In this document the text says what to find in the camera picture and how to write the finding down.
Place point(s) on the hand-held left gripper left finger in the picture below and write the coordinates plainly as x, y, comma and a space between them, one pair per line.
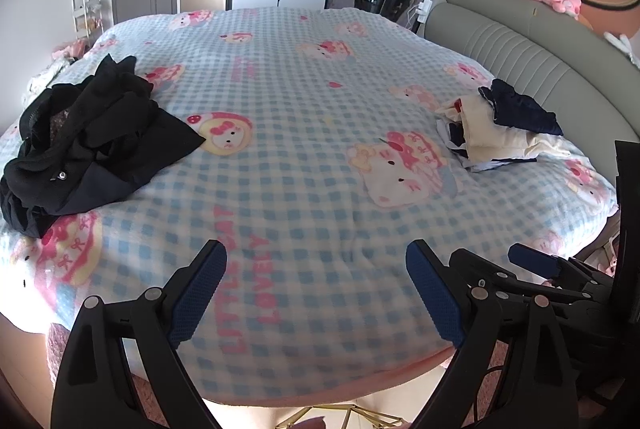
200, 289

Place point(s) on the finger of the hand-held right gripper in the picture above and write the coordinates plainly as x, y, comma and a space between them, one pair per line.
530, 258
475, 265

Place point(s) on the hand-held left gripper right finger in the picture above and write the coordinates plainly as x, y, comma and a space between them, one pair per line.
435, 294

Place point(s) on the navy shorts white stripes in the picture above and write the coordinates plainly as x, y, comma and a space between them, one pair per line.
525, 109

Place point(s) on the black fleece jacket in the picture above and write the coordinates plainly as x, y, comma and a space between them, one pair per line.
100, 109

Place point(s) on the cream folded garment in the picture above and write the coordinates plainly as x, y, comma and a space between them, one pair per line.
505, 139

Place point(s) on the white plush toy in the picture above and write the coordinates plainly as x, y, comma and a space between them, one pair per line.
622, 46

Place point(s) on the pink quilted bed sheet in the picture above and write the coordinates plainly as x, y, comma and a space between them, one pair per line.
56, 359

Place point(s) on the grey padded headboard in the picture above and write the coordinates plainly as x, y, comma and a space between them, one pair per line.
525, 49

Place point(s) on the blue checked printed blanket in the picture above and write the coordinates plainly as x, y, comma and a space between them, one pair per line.
310, 134

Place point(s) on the white power strip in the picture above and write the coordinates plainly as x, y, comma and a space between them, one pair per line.
424, 10

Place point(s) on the white shelf rack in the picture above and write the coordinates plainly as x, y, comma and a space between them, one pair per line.
87, 9

